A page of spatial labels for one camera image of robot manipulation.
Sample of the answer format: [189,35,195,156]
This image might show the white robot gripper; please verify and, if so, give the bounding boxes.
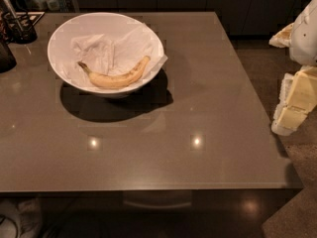
[268,0,317,136]

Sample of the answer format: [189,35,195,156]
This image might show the yellow banana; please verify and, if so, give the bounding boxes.
[77,56,151,89]

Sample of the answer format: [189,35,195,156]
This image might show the white ceramic bowl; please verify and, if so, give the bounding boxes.
[48,13,167,98]

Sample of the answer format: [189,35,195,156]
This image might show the white paper napkin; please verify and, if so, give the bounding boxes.
[62,24,164,86]

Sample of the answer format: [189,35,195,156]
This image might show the dark framed tray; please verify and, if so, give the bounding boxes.
[15,12,45,28]

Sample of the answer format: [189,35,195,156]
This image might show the dark round container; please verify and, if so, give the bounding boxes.
[0,40,17,72]

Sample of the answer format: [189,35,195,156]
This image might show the white stick in holder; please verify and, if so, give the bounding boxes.
[3,0,23,35]

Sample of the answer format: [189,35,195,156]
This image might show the white cloth under table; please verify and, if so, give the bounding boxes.
[0,198,43,238]

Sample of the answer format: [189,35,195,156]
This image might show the black wire utensil holder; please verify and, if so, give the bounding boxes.
[2,11,38,44]

